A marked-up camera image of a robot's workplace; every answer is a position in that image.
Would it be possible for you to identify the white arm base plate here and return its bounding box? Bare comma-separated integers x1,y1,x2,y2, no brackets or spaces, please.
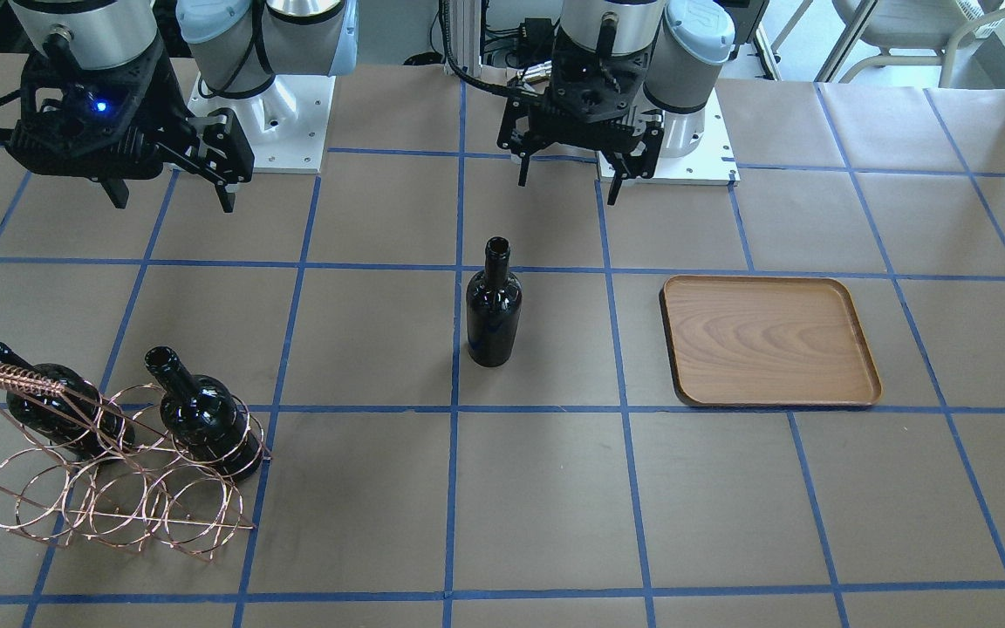
626,89,739,186
188,75,338,174

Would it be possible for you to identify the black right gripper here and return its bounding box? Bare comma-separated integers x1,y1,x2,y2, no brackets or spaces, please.
7,39,255,214

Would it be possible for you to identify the dark wine bottle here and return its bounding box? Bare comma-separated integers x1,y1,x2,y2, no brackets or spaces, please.
464,237,523,367

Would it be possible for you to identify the grey chair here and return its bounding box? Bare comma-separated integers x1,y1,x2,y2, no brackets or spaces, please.
815,1,1005,89

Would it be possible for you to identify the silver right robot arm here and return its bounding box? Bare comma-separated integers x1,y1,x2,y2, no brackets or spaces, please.
5,1,359,212

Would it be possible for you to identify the dark bottle in basket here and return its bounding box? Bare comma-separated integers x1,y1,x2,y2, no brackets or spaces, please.
0,341,136,461
144,345,263,482

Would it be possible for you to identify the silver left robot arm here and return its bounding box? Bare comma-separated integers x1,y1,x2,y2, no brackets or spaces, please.
497,1,738,203

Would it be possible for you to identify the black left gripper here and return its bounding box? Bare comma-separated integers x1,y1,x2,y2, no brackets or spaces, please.
497,48,665,206

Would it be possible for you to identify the copper wire bottle basket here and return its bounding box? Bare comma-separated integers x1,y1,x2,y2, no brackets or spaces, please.
0,365,256,562

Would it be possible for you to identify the wooden tray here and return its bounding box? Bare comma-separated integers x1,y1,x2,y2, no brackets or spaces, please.
660,275,883,408

